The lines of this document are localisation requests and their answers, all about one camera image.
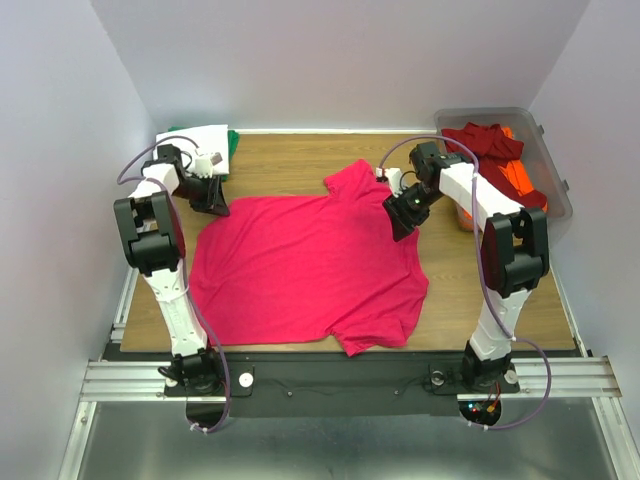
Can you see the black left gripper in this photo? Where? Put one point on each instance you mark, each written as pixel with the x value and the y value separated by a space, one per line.
pixel 213 202

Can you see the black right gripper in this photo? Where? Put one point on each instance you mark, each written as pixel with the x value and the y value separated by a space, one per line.
pixel 402 224

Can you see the pink t shirt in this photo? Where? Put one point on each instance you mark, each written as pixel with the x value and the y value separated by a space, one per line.
pixel 295 269

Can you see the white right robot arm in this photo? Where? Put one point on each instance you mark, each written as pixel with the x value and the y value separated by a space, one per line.
pixel 510 240

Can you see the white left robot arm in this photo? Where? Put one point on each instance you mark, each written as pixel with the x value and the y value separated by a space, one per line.
pixel 153 242

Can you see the folded white t shirt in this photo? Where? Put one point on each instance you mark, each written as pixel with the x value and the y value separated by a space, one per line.
pixel 207 149

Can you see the folded green t shirt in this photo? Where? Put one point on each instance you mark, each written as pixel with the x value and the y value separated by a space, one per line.
pixel 233 145

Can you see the dark red t shirt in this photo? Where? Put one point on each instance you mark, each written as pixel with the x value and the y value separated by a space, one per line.
pixel 488 143

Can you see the orange t shirt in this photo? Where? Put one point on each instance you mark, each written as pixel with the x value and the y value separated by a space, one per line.
pixel 514 172

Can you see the clear plastic storage bin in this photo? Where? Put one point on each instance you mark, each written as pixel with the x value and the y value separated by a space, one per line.
pixel 535 157

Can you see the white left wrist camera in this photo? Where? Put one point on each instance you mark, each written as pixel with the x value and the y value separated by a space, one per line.
pixel 209 164

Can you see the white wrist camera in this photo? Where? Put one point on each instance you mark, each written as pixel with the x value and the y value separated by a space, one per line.
pixel 392 177
pixel 209 164

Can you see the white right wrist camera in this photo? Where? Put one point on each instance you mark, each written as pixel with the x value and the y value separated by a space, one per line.
pixel 392 177

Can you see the aluminium mounting rail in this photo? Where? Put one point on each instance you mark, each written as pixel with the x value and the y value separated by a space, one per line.
pixel 590 377

